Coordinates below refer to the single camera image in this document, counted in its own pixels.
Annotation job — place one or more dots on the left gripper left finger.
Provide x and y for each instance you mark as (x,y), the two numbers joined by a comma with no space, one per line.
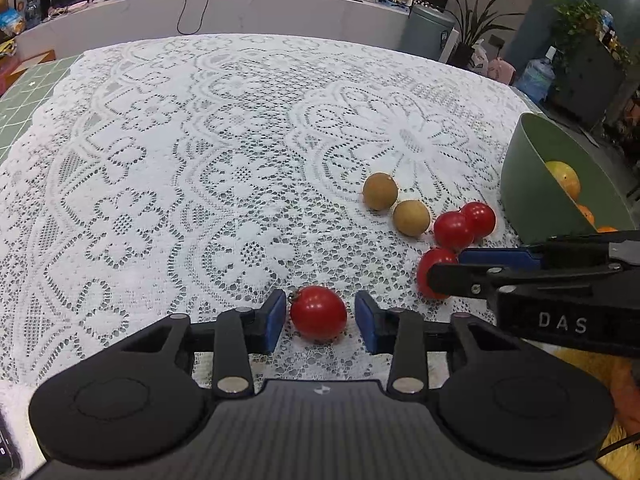
(240,333)

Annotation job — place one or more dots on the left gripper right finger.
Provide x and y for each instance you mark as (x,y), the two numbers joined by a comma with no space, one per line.
(399,333)

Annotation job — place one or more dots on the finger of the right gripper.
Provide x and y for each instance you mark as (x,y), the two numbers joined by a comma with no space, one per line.
(469,280)
(513,258)

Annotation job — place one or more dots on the red cherry tomato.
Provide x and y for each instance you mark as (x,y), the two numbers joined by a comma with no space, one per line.
(481,219)
(318,313)
(453,231)

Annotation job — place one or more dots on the green colander bowl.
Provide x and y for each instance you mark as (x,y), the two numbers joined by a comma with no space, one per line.
(535,205)

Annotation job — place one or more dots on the brown longan front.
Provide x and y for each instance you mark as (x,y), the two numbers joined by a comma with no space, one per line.
(411,218)

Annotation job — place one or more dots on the brown longan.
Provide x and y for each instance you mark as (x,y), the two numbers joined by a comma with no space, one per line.
(411,218)
(380,191)

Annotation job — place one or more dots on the orange-green mango back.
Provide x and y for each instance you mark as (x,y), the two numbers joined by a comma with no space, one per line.
(566,176)

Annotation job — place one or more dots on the brown longan back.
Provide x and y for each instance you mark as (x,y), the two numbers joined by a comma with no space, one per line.
(380,191)

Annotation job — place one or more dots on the white lace tablecloth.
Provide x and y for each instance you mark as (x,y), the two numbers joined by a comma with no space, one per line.
(197,174)

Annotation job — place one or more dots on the blue water jug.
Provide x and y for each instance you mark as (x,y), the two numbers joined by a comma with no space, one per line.
(538,76)

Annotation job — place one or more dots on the pink piggy toy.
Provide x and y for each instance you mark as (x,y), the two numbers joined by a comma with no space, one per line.
(500,70)

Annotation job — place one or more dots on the dark cabinet with ivy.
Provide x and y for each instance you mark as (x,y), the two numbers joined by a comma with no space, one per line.
(592,61)

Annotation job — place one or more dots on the potted plant by bin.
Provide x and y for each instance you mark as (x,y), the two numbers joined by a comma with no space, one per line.
(473,22)

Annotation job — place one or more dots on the grey trash bin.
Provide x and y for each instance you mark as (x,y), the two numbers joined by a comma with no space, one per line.
(426,32)

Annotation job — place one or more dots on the green grid cutting mat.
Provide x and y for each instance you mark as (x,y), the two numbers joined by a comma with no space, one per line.
(19,103)

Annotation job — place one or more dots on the white tv console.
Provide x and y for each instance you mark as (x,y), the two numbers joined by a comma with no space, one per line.
(116,21)

